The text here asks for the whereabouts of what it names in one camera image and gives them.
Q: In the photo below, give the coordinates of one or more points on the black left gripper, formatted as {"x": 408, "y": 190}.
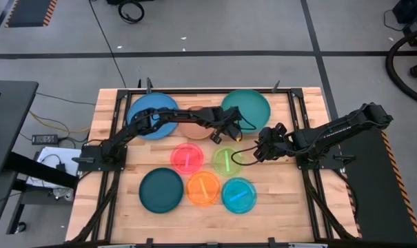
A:
{"x": 225, "y": 118}

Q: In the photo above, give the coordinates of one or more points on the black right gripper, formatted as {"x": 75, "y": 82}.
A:
{"x": 275, "y": 144}

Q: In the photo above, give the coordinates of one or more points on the small peach plastic plate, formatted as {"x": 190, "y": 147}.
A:
{"x": 194, "y": 132}

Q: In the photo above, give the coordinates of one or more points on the large teal green plastic plate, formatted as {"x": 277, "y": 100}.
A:
{"x": 254, "y": 103}

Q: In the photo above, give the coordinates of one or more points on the pink translucent plastic plate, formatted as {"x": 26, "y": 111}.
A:
{"x": 180, "y": 155}

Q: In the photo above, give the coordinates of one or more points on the large dark teal plastic plate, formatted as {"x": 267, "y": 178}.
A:
{"x": 160, "y": 191}

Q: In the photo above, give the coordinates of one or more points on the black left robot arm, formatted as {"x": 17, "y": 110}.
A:
{"x": 125, "y": 136}

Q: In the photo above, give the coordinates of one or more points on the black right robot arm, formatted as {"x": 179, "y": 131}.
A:
{"x": 332, "y": 132}

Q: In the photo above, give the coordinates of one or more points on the green translucent plastic plate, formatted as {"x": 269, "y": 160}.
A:
{"x": 220, "y": 167}

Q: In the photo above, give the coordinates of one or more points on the black clamp lever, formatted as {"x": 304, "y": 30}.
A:
{"x": 275, "y": 87}
{"x": 149, "y": 86}

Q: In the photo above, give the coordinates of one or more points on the cyan translucent plastic plate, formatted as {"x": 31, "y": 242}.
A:
{"x": 246, "y": 203}

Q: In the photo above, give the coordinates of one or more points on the large blue plastic plate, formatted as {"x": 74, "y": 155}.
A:
{"x": 139, "y": 103}

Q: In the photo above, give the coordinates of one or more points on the large black hazard-striped floor mat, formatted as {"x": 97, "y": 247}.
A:
{"x": 377, "y": 189}

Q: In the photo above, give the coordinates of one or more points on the white paper sheet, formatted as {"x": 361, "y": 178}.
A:
{"x": 49, "y": 155}

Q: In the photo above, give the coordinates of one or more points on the black power adapter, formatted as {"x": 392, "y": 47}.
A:
{"x": 44, "y": 139}

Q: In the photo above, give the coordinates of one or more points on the black equipment case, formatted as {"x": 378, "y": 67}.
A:
{"x": 415, "y": 10}

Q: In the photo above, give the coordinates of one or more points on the black desk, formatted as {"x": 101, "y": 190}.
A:
{"x": 8, "y": 120}

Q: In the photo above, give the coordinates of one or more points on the black mat with hazard stripes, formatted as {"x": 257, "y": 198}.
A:
{"x": 29, "y": 12}

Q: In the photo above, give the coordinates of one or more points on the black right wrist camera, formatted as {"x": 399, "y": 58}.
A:
{"x": 281, "y": 128}

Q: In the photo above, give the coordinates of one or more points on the black aluminium table frame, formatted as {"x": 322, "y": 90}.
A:
{"x": 208, "y": 91}

